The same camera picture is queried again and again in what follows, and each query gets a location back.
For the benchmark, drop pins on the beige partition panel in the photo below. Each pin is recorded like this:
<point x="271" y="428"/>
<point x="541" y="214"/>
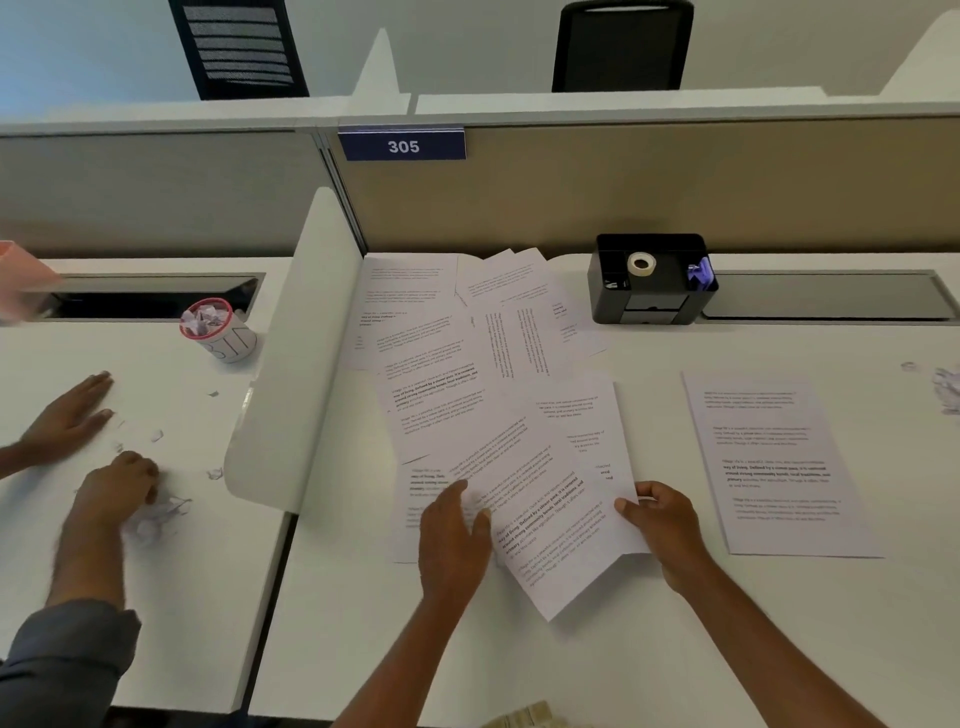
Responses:
<point x="150" y="195"/>
<point x="675" y="187"/>

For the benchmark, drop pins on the white tape roll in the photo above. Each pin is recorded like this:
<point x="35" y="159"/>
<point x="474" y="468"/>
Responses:
<point x="642" y="263"/>

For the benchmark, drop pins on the white desk divider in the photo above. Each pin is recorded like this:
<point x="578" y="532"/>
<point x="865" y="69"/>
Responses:
<point x="300" y="360"/>
<point x="382" y="71"/>
<point x="926" y="56"/>

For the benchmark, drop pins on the pile of printed papers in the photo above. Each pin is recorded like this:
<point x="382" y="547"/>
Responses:
<point x="427" y="352"/>

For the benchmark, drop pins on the person's left thumb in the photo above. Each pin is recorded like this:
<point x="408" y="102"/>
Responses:
<point x="481" y="523"/>

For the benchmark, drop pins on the pink box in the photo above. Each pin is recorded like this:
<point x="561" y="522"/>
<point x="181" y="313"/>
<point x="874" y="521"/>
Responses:
<point x="22" y="285"/>

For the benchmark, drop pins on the person's left hand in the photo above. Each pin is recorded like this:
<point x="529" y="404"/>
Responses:
<point x="450" y="555"/>

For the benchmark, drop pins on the crumpled paper ball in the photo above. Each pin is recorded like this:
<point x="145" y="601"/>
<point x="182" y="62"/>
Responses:
<point x="948" y="390"/>
<point x="157" y="517"/>
<point x="204" y="316"/>

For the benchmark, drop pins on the black desk organizer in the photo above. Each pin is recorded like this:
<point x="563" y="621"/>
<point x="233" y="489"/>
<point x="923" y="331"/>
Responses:
<point x="649" y="300"/>

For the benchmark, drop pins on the person's right thumb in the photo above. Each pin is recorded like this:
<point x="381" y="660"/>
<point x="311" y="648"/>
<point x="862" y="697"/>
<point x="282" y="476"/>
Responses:
<point x="631" y="512"/>

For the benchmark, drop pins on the black mesh office chair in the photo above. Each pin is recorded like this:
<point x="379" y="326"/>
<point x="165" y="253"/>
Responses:
<point x="240" y="52"/>
<point x="622" y="49"/>

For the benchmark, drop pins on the beige striped cloth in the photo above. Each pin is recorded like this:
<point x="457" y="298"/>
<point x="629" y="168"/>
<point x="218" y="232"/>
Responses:
<point x="529" y="716"/>

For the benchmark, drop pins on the another person's forearm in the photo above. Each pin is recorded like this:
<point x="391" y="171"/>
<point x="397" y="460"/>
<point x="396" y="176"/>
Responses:
<point x="86" y="562"/>

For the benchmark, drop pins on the person's left forearm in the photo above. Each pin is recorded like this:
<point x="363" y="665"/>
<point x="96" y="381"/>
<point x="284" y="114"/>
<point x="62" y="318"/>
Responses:
<point x="409" y="667"/>

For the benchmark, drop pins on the person's right hand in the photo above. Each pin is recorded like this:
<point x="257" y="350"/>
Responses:
<point x="671" y="536"/>

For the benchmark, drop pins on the blue number sign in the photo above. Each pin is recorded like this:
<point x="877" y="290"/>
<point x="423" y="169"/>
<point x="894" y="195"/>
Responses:
<point x="401" y="145"/>

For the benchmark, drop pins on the purple binder clips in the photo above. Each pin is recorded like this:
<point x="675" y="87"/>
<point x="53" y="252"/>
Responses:
<point x="699" y="273"/>

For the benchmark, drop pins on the person's right forearm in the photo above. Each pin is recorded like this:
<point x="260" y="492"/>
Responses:
<point x="765" y="660"/>

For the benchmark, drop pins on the white cup with pink rim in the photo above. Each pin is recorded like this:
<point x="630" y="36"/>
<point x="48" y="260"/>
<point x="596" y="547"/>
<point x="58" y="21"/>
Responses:
<point x="229" y="343"/>

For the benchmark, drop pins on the printed paper sheet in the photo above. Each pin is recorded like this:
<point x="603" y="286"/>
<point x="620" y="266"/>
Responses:
<point x="570" y="555"/>
<point x="780" y="465"/>

